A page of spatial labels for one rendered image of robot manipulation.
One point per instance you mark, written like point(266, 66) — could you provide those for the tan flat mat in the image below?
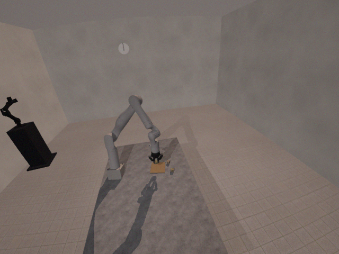
point(157, 168)

